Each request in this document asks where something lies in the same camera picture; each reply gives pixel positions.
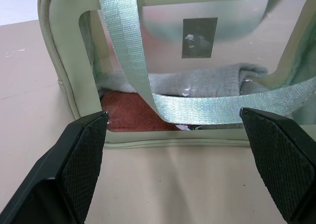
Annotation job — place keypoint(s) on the clear plastic tote bag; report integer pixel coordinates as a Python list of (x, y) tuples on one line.
[(64, 48)]

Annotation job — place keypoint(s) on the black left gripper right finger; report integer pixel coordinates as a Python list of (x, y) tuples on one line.
[(279, 164)]

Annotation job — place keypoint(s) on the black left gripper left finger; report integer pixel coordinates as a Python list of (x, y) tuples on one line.
[(61, 169)]

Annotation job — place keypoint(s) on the patterned white fabric item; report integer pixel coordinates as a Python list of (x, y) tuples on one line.
[(188, 127)]

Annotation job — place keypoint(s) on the rust red towel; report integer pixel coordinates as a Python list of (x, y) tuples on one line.
[(128, 112)]

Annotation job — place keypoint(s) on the grey folded cloth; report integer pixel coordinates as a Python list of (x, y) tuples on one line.
[(209, 83)]

